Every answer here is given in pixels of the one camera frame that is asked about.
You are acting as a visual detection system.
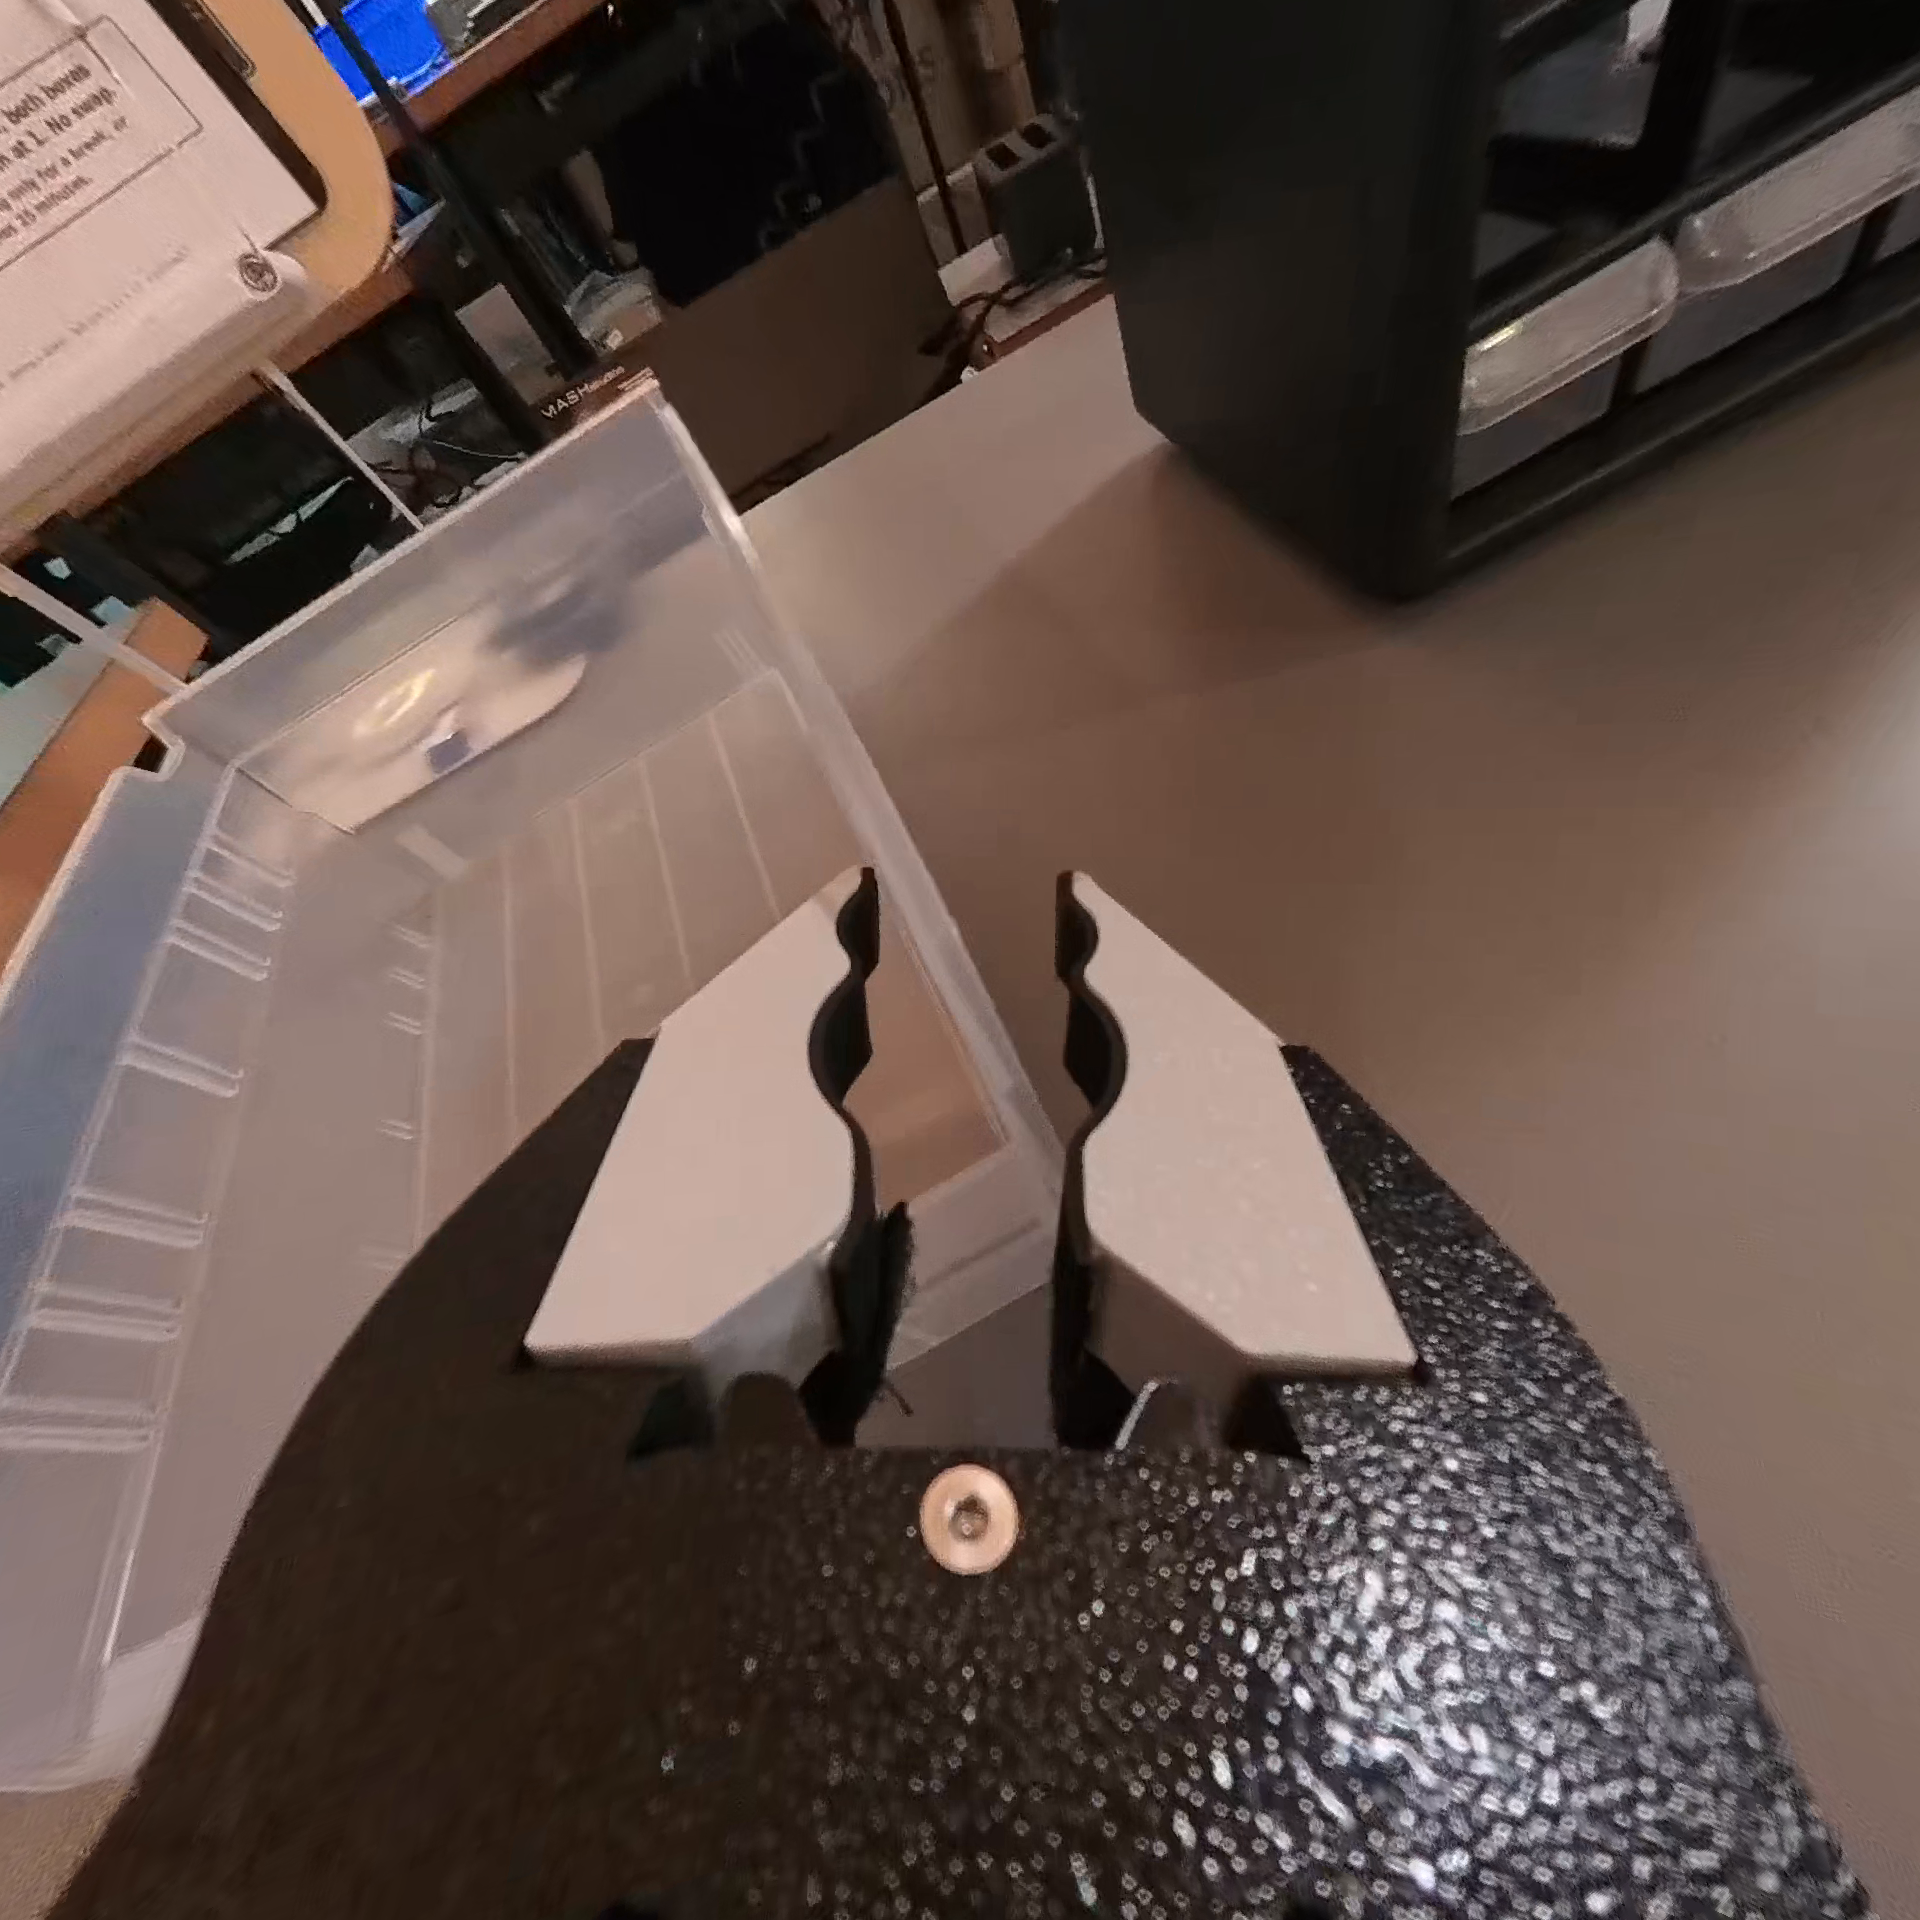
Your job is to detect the large clear plastic drawer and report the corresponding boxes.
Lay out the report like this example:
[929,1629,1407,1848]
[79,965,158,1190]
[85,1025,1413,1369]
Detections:
[0,376,1059,1794]

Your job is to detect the white instruction sheet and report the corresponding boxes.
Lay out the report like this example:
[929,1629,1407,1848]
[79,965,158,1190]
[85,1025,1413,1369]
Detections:
[0,0,329,473]

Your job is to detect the large brown cardboard box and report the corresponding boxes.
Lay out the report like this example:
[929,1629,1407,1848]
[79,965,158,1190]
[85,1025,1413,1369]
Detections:
[644,181,961,505]

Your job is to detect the blue plastic bin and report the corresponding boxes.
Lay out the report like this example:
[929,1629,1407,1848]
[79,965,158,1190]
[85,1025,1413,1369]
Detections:
[305,0,452,97]

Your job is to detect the wooden table with black legs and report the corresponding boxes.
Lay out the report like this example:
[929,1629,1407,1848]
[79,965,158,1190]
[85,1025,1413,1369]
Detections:
[286,0,663,453]

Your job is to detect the clear acrylic stand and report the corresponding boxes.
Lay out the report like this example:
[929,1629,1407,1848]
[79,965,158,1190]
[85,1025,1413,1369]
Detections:
[0,359,429,699]

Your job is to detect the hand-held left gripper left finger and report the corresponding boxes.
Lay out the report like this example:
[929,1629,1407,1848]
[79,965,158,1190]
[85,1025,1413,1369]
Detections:
[521,865,921,1421]

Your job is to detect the rows of small drawers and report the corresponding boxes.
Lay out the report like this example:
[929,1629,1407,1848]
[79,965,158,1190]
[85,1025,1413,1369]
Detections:
[1447,120,1920,496]

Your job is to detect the laminated instruction sheet stand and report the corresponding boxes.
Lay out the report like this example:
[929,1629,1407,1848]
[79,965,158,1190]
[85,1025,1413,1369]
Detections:
[0,0,400,520]

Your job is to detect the black drawer cabinet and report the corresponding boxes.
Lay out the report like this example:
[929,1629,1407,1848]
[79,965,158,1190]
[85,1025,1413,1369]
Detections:
[1071,0,1920,602]

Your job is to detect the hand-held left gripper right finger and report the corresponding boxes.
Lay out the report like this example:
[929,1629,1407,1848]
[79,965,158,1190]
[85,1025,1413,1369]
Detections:
[1047,872,1421,1455]

